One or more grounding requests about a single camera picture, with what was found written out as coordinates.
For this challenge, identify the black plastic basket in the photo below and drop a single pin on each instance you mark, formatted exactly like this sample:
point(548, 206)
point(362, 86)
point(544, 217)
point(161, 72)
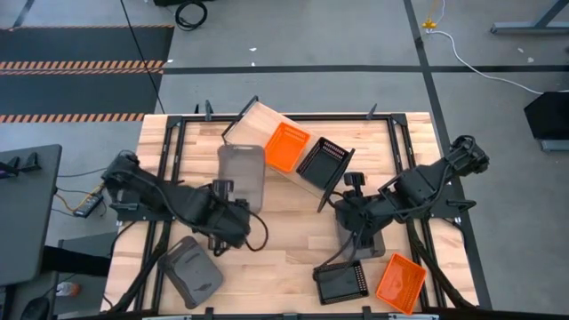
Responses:
point(340, 282)
point(322, 164)

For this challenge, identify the grey translucent plastic basket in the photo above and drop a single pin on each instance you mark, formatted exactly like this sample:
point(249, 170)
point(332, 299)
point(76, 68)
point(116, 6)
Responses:
point(191, 271)
point(242, 169)
point(375, 246)

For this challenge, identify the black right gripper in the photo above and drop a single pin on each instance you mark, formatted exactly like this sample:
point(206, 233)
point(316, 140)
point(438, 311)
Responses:
point(355, 213)

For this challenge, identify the clear bottle with orange cap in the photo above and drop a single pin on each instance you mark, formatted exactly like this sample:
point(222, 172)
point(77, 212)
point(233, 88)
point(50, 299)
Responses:
point(69, 290)

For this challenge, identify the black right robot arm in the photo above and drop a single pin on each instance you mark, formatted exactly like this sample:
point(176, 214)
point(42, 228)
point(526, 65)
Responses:
point(427, 182)

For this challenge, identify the grey desk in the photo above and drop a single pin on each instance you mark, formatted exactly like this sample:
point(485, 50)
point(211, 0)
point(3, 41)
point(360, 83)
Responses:
point(26, 213)

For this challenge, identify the wooden shelf with black frame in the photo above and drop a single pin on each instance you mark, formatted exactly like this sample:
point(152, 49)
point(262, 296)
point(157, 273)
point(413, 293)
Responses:
point(258, 129)

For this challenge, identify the black cabinet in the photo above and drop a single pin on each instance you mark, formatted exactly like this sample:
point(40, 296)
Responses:
point(549, 115)

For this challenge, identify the small black electronics box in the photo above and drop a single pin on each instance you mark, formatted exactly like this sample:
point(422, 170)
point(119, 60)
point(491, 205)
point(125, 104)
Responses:
point(88, 205)

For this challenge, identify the grey metal table leg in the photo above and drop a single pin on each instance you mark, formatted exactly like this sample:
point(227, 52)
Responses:
point(533, 27)

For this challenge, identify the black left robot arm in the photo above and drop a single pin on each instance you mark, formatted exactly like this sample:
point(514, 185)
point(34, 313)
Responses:
point(146, 186)

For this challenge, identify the orange plastic basket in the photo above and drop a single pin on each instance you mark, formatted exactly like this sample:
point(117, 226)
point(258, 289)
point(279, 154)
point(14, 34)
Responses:
point(400, 282)
point(286, 146)

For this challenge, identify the black metal table frame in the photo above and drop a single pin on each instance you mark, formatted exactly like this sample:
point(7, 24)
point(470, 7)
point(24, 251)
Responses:
point(329, 117)

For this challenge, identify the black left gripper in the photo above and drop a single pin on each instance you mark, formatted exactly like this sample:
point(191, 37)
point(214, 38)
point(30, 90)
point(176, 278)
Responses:
point(229, 218)

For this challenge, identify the black hazard striped floor mat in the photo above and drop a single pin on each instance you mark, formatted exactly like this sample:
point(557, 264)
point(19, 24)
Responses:
point(80, 44)

